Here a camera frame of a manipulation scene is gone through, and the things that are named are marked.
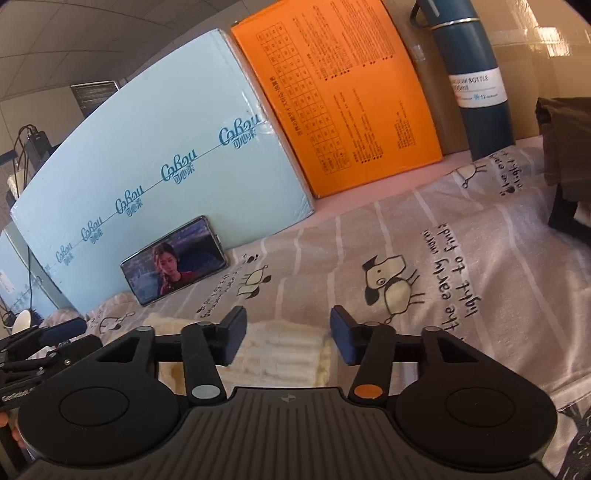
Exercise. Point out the dark blue vacuum bottle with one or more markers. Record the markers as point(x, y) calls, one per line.
point(468, 46)

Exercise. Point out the large taped cardboard box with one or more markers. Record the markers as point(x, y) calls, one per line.
point(545, 64)

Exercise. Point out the white round object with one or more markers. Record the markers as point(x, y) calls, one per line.
point(21, 322)

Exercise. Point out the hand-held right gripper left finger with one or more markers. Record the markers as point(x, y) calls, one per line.
point(236, 336)

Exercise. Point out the smartphone with lit screen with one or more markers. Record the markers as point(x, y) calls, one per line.
point(178, 263)

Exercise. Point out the ceiling air vent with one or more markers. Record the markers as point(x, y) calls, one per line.
point(94, 96)

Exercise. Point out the black stand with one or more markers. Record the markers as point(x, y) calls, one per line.
point(565, 212)

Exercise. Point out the printed striped bed sheet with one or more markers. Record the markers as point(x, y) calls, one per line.
point(461, 295)

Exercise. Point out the orange printed box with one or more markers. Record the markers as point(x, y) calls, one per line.
point(346, 92)

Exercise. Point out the dark brown cloth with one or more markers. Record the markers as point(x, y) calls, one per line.
point(565, 138)

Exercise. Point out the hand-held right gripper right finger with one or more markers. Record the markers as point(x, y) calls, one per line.
point(342, 337)

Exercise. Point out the cream towel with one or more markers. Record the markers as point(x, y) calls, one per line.
point(277, 350)

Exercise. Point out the large light blue carton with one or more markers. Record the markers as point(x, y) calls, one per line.
point(161, 138)

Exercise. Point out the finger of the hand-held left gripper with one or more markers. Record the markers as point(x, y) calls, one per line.
point(74, 350)
point(62, 331)

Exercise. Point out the small light blue carton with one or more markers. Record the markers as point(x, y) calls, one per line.
point(18, 277)

